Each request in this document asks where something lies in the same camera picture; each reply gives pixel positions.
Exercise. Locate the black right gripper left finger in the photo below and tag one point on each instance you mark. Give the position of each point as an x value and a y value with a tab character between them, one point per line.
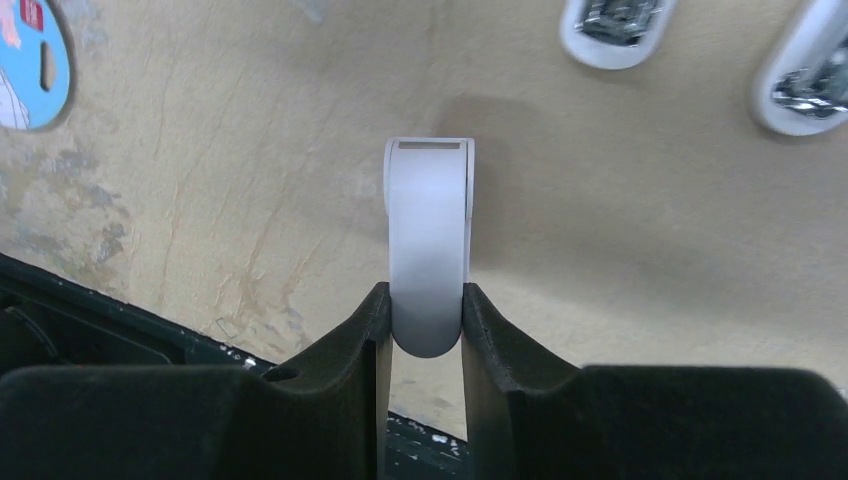
322	414

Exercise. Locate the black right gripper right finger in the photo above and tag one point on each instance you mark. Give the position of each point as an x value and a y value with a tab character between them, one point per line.
532	415

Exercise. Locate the blue hair clip package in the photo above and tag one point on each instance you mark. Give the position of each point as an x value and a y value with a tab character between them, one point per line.
37	71

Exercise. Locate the long white stapler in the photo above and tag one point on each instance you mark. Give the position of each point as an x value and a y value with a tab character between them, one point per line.
801	87

